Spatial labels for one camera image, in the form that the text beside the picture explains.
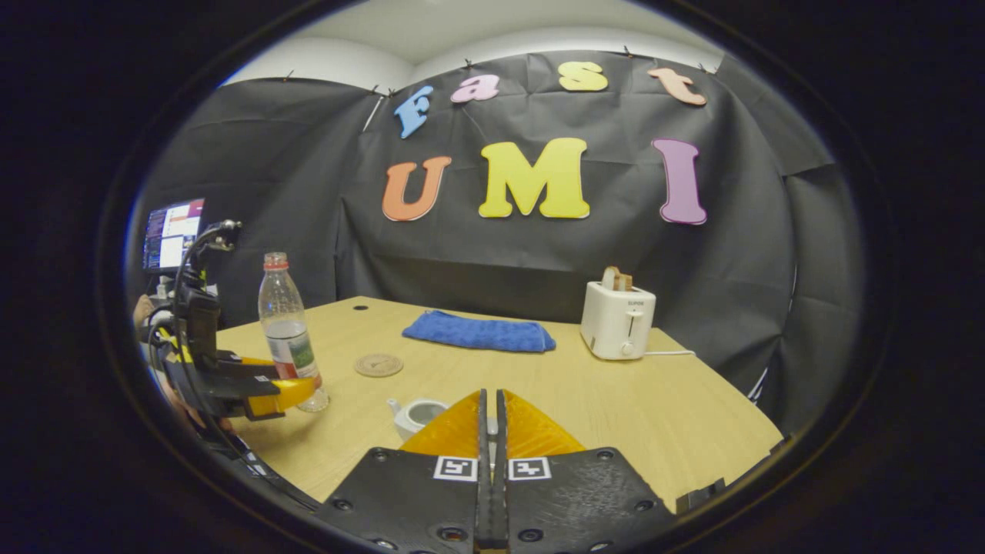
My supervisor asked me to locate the computer monitor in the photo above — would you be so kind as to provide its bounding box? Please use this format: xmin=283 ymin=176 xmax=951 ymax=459
xmin=142 ymin=199 xmax=206 ymax=272

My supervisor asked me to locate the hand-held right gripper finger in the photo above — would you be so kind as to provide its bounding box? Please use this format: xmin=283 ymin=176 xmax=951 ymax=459
xmin=318 ymin=389 xmax=493 ymax=554
xmin=496 ymin=389 xmax=679 ymax=554

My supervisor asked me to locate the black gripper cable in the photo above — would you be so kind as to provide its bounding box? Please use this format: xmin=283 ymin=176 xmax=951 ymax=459
xmin=172 ymin=222 xmax=316 ymax=509

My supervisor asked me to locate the white ceramic teacup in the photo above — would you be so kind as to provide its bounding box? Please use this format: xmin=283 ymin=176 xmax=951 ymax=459
xmin=386 ymin=398 xmax=451 ymax=441

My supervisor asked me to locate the blue towel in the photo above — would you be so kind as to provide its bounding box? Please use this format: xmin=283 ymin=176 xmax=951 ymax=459
xmin=402 ymin=309 xmax=556 ymax=353

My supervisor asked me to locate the white toaster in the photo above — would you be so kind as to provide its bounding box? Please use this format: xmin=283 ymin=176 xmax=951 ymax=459
xmin=580 ymin=281 xmax=657 ymax=361

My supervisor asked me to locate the black backdrop cloth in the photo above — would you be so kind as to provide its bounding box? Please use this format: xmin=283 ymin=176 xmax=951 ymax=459
xmin=131 ymin=50 xmax=866 ymax=432

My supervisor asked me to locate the clear plastic water bottle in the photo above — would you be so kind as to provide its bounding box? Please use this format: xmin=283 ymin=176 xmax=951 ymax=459
xmin=258 ymin=252 xmax=330 ymax=413

